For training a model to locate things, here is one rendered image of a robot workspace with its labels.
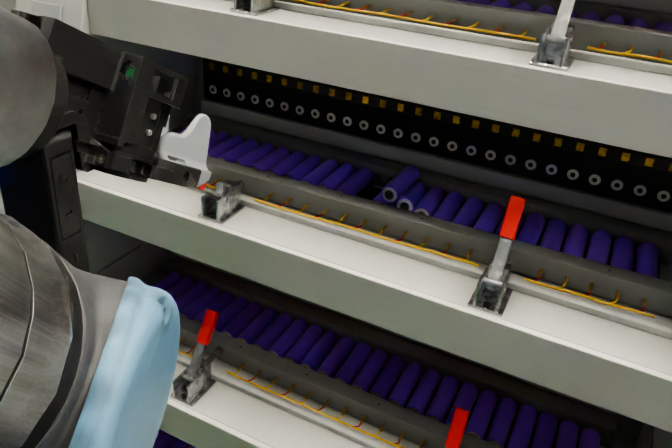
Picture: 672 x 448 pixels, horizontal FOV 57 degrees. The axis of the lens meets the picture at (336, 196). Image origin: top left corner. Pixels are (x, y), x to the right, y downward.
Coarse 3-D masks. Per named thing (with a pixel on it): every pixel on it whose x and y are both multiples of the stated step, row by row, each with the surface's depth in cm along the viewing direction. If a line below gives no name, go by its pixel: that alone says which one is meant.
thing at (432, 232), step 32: (224, 160) 66; (256, 192) 64; (288, 192) 62; (320, 192) 61; (384, 224) 59; (416, 224) 57; (448, 224) 57; (448, 256) 55; (480, 256) 55; (512, 256) 54; (544, 256) 53; (576, 256) 53; (576, 288) 53; (608, 288) 52; (640, 288) 50
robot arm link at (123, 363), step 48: (0, 240) 16; (0, 288) 15; (48, 288) 18; (96, 288) 22; (144, 288) 23; (0, 336) 15; (48, 336) 17; (96, 336) 20; (144, 336) 21; (0, 384) 15; (48, 384) 17; (96, 384) 19; (144, 384) 22; (0, 432) 16; (48, 432) 18; (96, 432) 19; (144, 432) 23
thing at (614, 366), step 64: (320, 128) 72; (128, 192) 63; (192, 192) 64; (576, 192) 61; (192, 256) 61; (256, 256) 57; (320, 256) 55; (384, 256) 56; (384, 320) 53; (448, 320) 50; (512, 320) 49; (576, 320) 49; (576, 384) 47; (640, 384) 45
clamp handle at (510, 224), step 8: (512, 200) 50; (520, 200) 50; (512, 208) 50; (520, 208) 50; (512, 216) 50; (520, 216) 50; (504, 224) 50; (512, 224) 50; (504, 232) 50; (512, 232) 50; (504, 240) 50; (512, 240) 50; (504, 248) 50; (496, 256) 50; (504, 256) 50; (496, 264) 50; (504, 264) 50; (496, 272) 50; (496, 280) 50
